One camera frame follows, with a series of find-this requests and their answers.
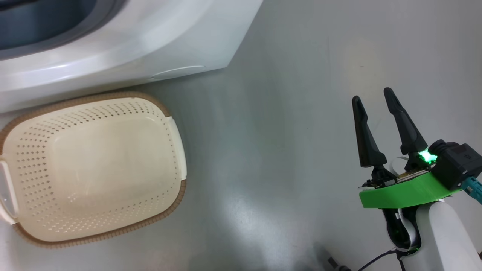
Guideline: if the round white filter cover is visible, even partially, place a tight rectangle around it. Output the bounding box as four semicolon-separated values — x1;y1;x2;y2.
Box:
150;65;207;81

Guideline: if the white front-load washing machine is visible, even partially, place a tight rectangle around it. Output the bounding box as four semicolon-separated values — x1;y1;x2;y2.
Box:
0;0;264;114

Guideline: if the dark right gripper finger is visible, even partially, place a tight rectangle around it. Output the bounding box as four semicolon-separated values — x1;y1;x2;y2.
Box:
383;87;429;156
352;95;388;169

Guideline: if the teal right camera connector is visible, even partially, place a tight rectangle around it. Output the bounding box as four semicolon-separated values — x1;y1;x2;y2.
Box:
461;176;482;206

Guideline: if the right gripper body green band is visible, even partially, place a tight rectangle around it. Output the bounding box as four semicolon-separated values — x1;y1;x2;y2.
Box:
358;154;462;210

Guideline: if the cream perforated laundry basket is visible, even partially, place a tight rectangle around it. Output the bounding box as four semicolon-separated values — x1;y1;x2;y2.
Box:
0;91;188;249

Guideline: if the grey rubber door gasket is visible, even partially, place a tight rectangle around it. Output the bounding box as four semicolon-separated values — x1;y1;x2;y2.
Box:
0;0;125;61

